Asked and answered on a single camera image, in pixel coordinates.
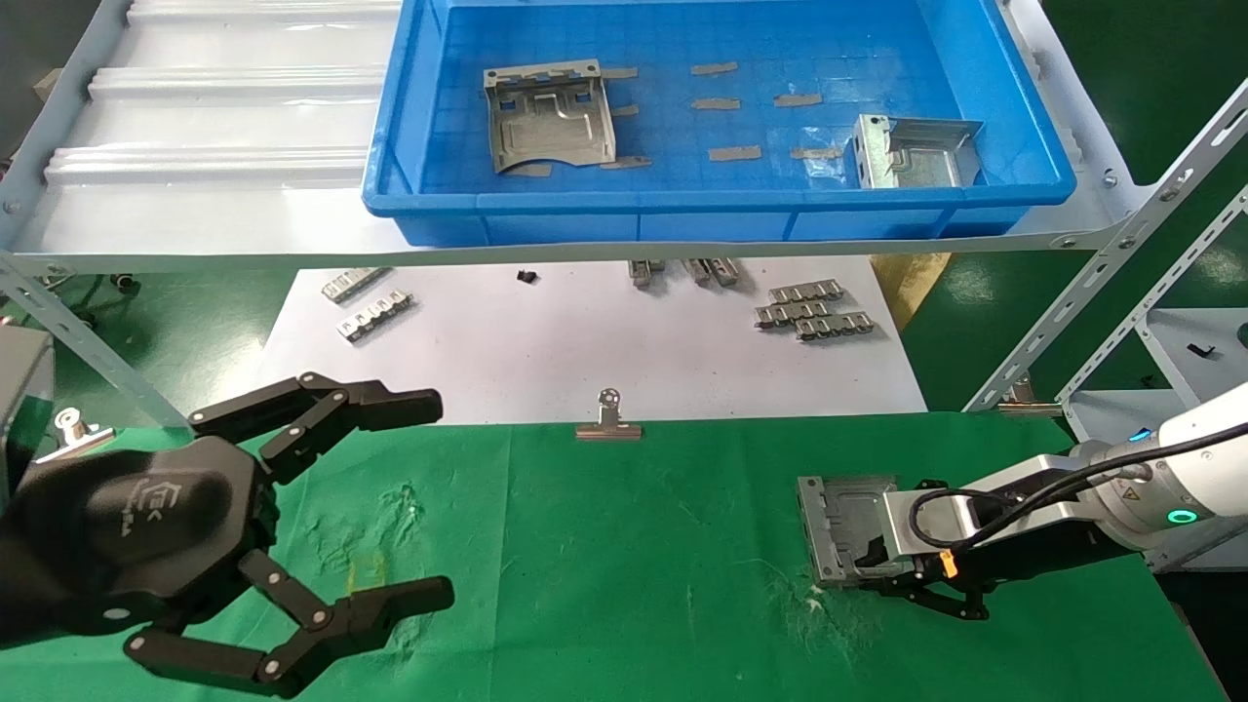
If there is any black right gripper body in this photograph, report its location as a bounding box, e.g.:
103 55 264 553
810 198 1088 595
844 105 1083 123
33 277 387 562
951 522 1142 586

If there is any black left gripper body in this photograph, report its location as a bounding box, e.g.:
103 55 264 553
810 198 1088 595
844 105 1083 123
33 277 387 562
0 436 281 649

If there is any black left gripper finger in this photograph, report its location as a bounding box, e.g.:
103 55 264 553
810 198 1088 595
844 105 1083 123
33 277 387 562
124 549 456 700
187 372 445 486

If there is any grey sheet metal part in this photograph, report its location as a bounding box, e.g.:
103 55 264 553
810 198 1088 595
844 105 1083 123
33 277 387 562
797 475 903 589

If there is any small silver metal strip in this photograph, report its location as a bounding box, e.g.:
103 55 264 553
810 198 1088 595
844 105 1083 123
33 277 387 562
768 279 845 304
336 290 415 344
322 267 393 304
795 312 874 341
754 300 832 330

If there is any low grey metal rack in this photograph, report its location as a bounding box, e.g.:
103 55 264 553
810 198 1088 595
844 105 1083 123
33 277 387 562
1058 185 1248 571

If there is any brown cardboard sheet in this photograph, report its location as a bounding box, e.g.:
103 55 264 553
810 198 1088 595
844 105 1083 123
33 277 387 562
871 253 952 332

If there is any green table cloth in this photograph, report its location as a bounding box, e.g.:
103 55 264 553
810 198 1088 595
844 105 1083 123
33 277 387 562
0 411 1231 702

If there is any blue plastic bin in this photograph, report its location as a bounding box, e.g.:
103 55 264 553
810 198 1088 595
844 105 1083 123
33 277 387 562
361 0 1078 248

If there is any flat sheet metal part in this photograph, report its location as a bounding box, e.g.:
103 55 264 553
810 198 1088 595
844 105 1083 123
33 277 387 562
483 58 618 175

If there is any folded sheet metal part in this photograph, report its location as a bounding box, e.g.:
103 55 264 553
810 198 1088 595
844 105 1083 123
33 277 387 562
853 114 984 190

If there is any black camera cable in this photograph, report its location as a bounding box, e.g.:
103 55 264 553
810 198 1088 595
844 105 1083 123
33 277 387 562
910 419 1248 554

